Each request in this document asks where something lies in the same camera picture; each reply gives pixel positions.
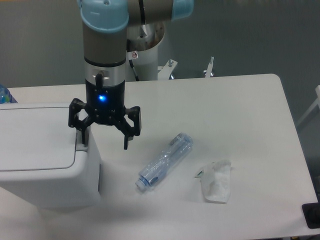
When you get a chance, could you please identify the black device at table edge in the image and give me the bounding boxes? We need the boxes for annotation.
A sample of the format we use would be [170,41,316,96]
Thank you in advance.
[302,202,320,229]

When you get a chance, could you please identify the white frame at right edge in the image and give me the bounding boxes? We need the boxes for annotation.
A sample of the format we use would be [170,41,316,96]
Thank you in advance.
[296,85,320,131]

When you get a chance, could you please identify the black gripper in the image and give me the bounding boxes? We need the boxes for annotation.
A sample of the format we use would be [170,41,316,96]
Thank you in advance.
[68,81,142,150]

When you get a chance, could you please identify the white push-lid trash can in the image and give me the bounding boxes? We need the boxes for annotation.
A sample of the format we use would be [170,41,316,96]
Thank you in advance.
[0,102,101,208]

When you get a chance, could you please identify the crumpled white plastic wrapper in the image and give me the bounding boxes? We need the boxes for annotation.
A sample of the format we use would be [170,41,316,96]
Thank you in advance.
[194,159,232,204]

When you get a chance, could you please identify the clear empty plastic bottle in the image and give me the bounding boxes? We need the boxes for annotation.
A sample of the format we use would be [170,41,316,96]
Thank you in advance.
[135,132,194,192]

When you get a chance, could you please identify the black cable on pedestal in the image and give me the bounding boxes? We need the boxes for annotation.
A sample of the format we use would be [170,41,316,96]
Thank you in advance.
[126,39,140,82]

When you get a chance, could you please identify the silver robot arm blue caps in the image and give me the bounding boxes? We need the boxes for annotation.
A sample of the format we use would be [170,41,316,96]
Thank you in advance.
[68,0,194,144]

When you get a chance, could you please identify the blue labelled water bottle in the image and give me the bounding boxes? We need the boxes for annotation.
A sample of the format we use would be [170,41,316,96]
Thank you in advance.
[0,84,17,104]

